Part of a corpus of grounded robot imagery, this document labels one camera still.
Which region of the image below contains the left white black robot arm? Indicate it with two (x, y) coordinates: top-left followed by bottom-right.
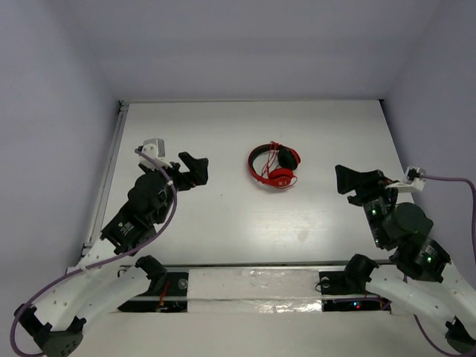
(10, 147), (209, 356)

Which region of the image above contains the aluminium rail at front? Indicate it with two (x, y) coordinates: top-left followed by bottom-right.
(118, 260), (395, 269)

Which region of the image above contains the white foil covered block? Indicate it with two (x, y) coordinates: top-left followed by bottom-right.
(187, 268), (322, 314)

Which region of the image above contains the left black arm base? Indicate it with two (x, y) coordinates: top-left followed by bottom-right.
(118, 271), (189, 313)

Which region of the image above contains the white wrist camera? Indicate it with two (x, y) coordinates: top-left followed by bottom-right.
(138, 138), (172, 170)
(386, 166), (426, 193)

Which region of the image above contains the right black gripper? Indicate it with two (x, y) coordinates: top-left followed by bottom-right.
(336, 162), (402, 247)

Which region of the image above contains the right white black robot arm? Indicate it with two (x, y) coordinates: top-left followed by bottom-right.
(335, 164), (475, 356)

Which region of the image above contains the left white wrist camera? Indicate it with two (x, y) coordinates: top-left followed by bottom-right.
(138, 138), (172, 170)

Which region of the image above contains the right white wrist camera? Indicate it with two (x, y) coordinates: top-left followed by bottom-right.
(386, 166), (426, 193)

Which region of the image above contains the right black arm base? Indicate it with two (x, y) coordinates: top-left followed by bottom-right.
(315, 271), (392, 312)

